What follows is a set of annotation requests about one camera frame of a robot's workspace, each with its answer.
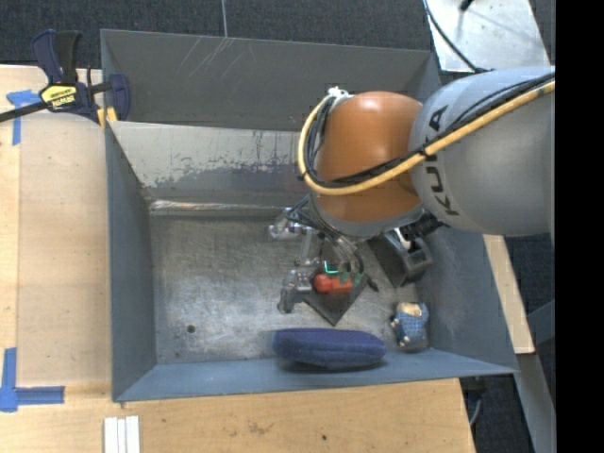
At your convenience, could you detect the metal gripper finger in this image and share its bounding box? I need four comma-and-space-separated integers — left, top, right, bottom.
276, 266, 316, 314
267, 209, 309, 242

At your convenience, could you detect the red toy fruit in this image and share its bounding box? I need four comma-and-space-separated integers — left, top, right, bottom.
312, 273, 354, 295

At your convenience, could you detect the dark green flat block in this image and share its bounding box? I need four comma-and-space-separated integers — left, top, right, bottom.
303, 271, 370, 327

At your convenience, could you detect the dark blue cloth pad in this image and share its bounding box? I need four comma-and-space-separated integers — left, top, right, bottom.
271, 327, 388, 372

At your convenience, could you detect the grey metal bin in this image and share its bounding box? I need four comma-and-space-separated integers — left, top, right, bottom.
98, 28, 520, 403

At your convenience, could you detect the black plastic tape dispenser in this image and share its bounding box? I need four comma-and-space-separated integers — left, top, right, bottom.
368, 229, 434, 289

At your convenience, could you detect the toy animal in blue clothes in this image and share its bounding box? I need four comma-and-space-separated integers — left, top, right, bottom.
389, 300, 430, 353

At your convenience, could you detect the pale wood board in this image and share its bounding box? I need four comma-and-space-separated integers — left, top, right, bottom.
15, 109, 115, 390

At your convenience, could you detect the black cylinder on white bracket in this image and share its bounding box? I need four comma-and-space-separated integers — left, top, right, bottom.
394, 214, 447, 251

